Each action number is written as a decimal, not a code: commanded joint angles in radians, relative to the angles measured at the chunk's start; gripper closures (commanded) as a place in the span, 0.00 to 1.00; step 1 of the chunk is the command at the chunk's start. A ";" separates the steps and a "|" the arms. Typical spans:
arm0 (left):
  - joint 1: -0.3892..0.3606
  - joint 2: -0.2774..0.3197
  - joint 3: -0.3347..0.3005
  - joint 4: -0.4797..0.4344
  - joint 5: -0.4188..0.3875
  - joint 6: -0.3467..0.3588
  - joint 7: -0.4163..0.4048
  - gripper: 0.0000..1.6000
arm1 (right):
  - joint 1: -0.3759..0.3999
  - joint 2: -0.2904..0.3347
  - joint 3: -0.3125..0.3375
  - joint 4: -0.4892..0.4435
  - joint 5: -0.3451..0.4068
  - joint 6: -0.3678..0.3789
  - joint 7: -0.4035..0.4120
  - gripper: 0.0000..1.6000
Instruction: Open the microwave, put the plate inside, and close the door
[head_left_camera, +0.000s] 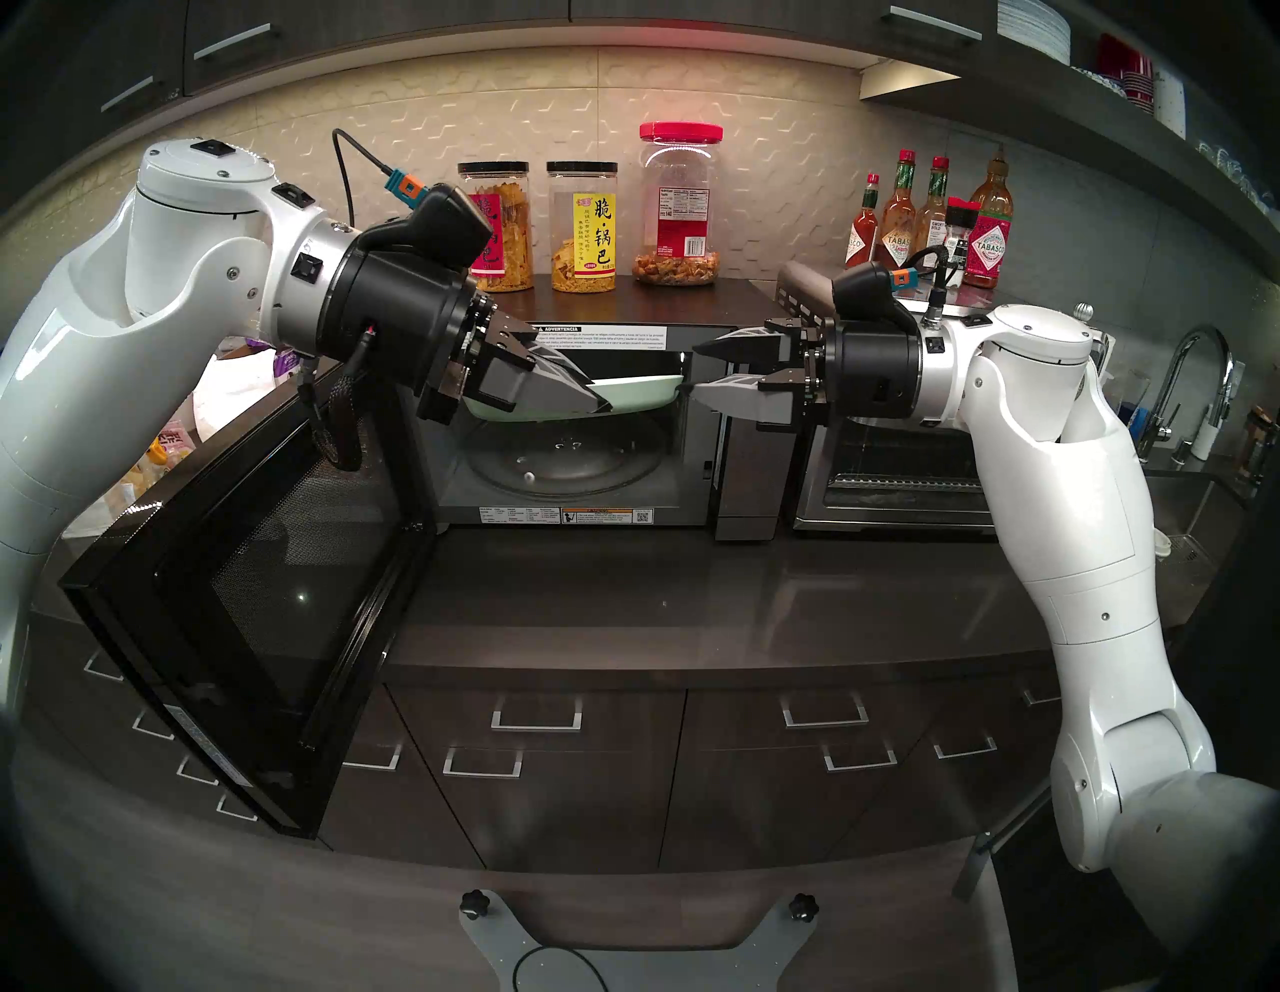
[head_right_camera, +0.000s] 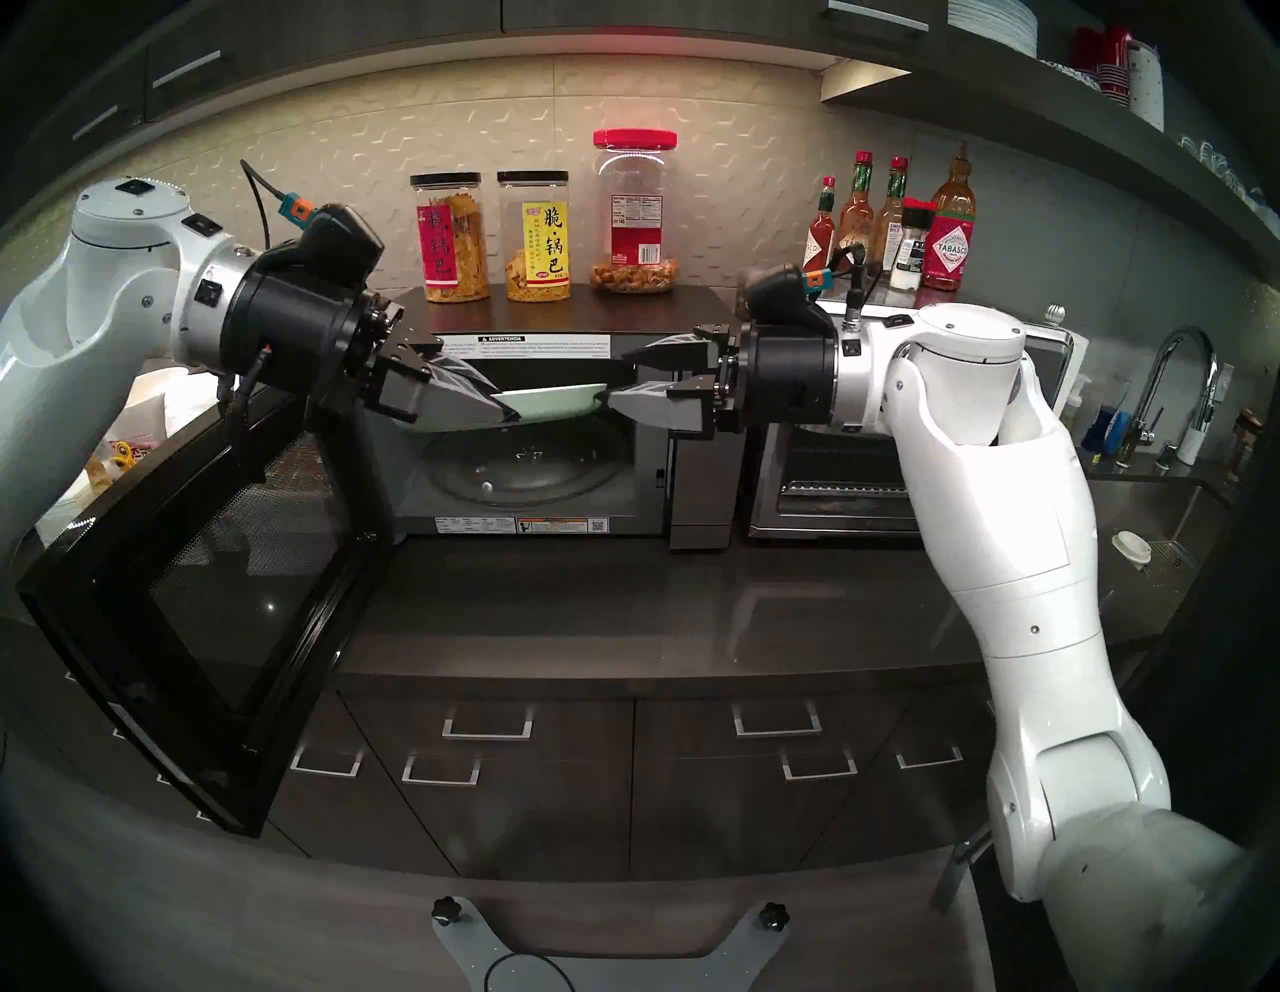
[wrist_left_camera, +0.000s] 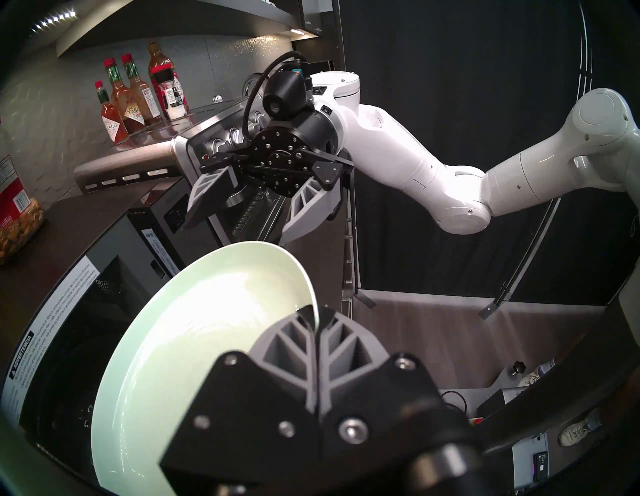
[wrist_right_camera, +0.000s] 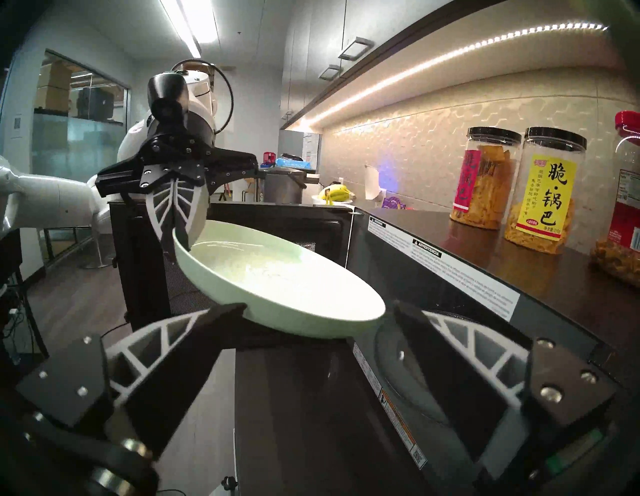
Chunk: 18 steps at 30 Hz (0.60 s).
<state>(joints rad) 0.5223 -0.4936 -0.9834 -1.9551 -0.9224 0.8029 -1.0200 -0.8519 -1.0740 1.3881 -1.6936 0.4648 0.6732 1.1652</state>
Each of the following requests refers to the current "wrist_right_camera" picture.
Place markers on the pale tall cabinet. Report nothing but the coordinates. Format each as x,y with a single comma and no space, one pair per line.
297,142

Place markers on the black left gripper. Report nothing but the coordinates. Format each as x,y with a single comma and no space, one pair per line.
180,145

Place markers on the yellow banana bunch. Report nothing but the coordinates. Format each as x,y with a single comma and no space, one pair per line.
336,192

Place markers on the blue flat box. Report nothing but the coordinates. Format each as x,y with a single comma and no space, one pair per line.
295,162

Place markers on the light green plate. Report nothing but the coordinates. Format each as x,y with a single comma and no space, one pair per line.
280,285

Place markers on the black microwave oven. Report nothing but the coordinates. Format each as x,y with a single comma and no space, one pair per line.
500,270

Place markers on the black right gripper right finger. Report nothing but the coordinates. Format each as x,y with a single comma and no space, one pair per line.
460,380

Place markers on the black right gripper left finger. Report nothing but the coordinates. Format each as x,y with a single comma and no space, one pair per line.
165,380

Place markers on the clear jar red lid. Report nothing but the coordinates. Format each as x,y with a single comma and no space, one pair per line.
625,210

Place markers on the black base knob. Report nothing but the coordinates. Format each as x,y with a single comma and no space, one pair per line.
228,484

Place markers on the glass partition window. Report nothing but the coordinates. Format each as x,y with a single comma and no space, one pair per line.
80,145

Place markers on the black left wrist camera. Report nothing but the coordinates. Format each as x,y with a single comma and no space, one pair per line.
167,95

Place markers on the black countertop appliance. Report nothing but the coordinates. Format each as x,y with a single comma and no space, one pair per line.
282,187

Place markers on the cardboard box stack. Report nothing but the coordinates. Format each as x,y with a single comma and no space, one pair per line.
52,87

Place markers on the snack jar yellow label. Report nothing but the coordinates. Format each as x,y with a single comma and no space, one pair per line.
545,200

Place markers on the purple snack bag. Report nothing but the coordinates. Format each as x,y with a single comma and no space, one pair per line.
395,202

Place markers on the snack jar pink label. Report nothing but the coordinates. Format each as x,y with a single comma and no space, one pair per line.
482,190

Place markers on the ceiling light panel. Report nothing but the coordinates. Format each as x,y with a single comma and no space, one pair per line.
192,25

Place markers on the glass microwave turntable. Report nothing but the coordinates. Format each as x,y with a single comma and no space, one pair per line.
395,380

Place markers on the LED light strip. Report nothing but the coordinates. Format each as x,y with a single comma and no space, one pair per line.
450,55

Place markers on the white plug-in wall device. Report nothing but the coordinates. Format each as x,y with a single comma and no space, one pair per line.
372,182

